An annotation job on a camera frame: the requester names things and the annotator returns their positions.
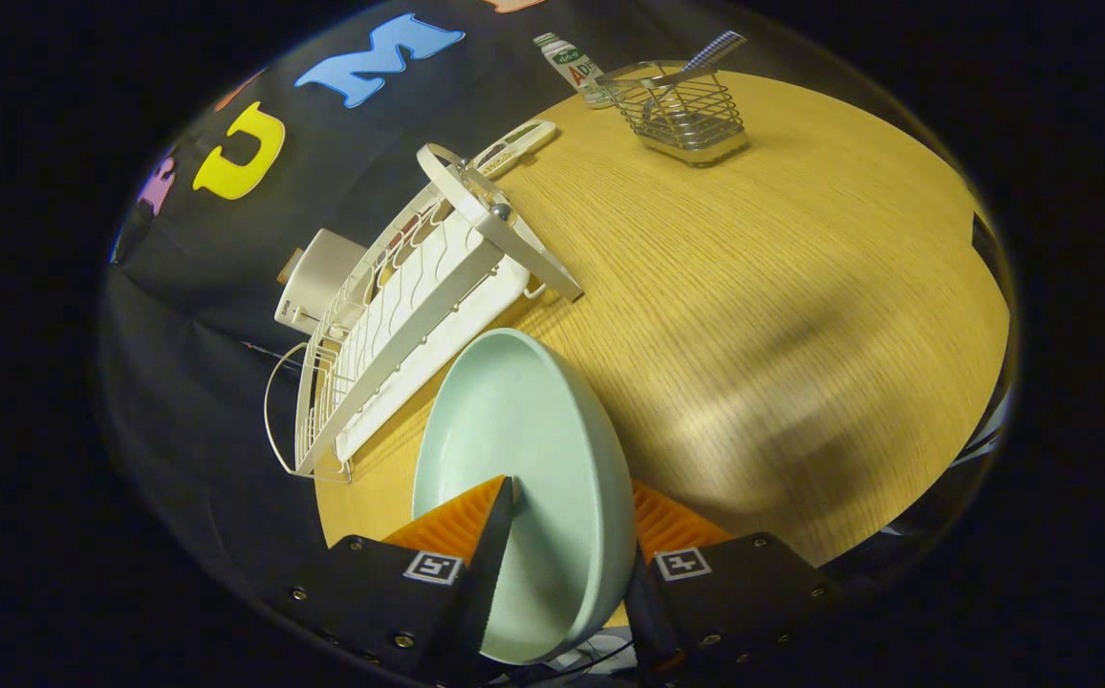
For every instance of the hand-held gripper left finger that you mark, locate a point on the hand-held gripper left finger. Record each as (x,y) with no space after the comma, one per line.
(490,573)

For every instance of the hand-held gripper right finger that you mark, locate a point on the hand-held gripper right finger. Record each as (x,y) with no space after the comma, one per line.
(744,592)

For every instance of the pale green plate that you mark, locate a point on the pale green plate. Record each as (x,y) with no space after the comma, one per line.
(533,430)

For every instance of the white spoon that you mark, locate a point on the white spoon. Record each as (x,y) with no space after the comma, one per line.
(715,50)

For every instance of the white toaster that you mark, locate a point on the white toaster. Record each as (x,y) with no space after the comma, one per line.
(318,277)

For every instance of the white green drink bottle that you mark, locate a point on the white green drink bottle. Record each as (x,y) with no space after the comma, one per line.
(576,69)

